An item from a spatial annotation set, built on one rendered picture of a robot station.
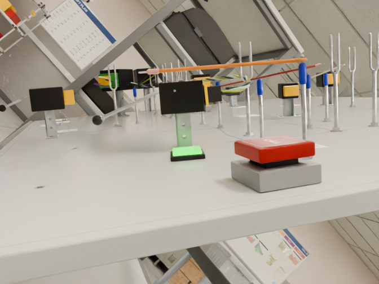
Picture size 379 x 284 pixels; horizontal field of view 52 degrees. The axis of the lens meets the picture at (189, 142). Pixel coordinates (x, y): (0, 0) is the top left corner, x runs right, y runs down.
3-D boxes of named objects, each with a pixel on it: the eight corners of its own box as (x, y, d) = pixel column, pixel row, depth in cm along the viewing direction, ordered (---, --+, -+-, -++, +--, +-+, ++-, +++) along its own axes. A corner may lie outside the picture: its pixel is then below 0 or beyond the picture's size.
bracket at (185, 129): (175, 146, 55) (172, 111, 54) (193, 145, 55) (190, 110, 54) (176, 152, 51) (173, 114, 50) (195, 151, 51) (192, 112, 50)
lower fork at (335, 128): (346, 131, 58) (344, 32, 56) (335, 132, 57) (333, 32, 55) (336, 129, 60) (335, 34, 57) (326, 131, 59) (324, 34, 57)
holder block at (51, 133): (5, 141, 79) (-2, 91, 77) (68, 134, 82) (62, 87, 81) (1, 143, 74) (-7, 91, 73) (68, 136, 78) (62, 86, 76)
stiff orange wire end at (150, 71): (139, 75, 41) (139, 70, 41) (305, 62, 40) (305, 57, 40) (137, 75, 40) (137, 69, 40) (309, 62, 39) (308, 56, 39)
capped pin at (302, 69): (294, 158, 42) (291, 55, 40) (305, 156, 42) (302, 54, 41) (304, 160, 40) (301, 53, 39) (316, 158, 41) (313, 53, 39)
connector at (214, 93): (185, 103, 53) (183, 89, 53) (219, 100, 54) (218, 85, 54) (186, 105, 50) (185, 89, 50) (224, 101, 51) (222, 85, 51)
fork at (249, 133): (243, 136, 60) (238, 41, 58) (242, 135, 61) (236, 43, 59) (256, 136, 60) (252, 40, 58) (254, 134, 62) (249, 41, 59)
